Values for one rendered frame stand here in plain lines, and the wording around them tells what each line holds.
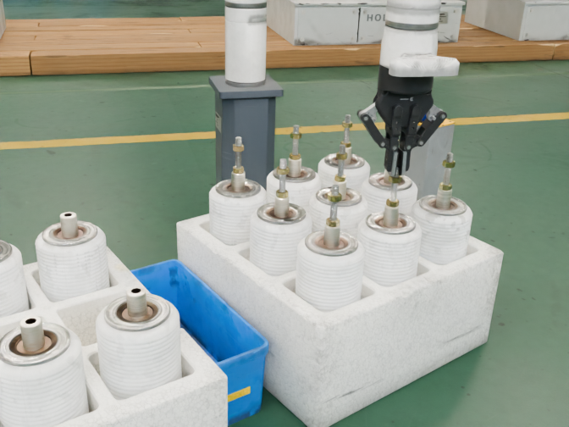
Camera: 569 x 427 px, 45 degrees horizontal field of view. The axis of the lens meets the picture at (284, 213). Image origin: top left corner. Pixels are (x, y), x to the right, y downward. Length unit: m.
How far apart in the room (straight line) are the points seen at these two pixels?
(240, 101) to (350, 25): 1.72
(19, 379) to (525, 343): 0.85
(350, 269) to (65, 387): 0.40
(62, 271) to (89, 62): 2.04
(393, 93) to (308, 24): 2.21
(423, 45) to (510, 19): 2.79
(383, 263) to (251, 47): 0.69
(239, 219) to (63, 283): 0.29
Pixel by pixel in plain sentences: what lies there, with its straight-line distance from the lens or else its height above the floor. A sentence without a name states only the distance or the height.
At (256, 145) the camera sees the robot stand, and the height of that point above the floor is 0.17.
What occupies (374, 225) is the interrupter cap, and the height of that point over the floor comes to 0.25.
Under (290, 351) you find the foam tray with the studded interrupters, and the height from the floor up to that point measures 0.11.
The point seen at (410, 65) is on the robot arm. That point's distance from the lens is 0.90.
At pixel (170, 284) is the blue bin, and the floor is 0.08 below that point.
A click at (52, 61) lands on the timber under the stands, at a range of 2.98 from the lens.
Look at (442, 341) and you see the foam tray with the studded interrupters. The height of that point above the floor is 0.05.
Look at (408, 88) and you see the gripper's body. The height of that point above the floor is 0.47.
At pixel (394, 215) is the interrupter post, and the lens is 1.04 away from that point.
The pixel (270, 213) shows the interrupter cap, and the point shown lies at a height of 0.25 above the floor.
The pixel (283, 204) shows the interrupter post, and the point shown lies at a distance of 1.04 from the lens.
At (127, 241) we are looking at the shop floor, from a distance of 1.54.
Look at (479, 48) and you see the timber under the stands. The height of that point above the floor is 0.06.
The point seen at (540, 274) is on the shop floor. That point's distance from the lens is 1.53.
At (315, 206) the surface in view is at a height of 0.24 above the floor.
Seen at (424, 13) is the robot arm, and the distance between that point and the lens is 0.93.
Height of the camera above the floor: 0.70
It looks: 25 degrees down
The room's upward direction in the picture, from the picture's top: 2 degrees clockwise
